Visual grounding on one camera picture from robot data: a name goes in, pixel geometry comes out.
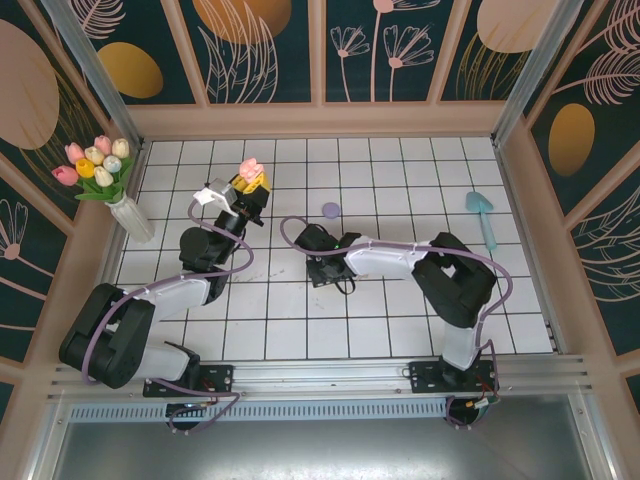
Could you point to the purple earbud charging case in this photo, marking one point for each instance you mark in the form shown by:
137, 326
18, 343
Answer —
331, 210

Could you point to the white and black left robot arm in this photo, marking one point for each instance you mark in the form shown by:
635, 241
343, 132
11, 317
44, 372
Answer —
115, 340

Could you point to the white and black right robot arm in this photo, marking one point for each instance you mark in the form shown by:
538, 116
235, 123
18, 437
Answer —
455, 280

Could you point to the white ribbed vase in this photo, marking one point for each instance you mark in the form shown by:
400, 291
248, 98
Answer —
132, 222

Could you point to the pastel tulip bouquet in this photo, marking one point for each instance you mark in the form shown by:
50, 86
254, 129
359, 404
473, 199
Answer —
102, 175

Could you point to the light blue toy shovel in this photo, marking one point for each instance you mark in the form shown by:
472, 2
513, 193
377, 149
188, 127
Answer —
475, 201

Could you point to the black electronics box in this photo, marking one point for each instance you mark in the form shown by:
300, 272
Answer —
467, 412
187, 415

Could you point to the grey steel panel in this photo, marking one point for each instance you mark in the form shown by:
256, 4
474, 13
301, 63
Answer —
320, 450

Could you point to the aluminium mounting rail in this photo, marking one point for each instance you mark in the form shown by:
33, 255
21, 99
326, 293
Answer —
320, 375

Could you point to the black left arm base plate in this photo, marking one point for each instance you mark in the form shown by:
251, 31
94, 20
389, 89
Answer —
220, 375

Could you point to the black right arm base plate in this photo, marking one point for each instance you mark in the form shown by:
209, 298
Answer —
425, 375

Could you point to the aluminium frame post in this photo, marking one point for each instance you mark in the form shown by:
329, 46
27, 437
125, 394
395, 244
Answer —
537, 65
90, 65

